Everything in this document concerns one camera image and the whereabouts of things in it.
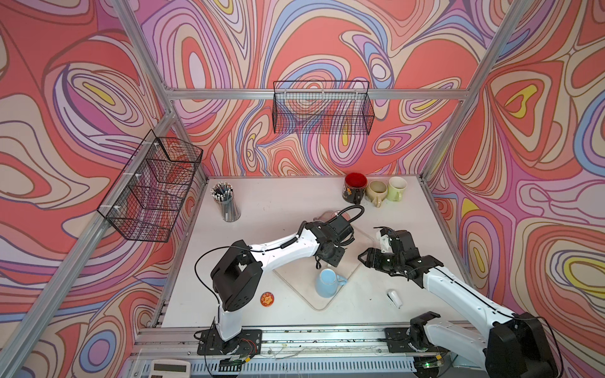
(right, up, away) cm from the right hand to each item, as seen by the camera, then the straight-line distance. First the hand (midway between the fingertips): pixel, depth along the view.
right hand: (366, 264), depth 85 cm
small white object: (+9, -11, -4) cm, 14 cm away
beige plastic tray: (-24, -5, +2) cm, 25 cm away
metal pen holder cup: (-55, +26, +7) cm, 61 cm away
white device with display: (-61, -25, -18) cm, 69 cm away
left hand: (-11, +3, 0) cm, 11 cm away
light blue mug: (-15, -4, -8) cm, 18 cm away
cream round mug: (+10, +27, +20) cm, 35 cm away
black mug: (-1, +29, +17) cm, 33 cm away
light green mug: (+18, +27, +20) cm, 38 cm away
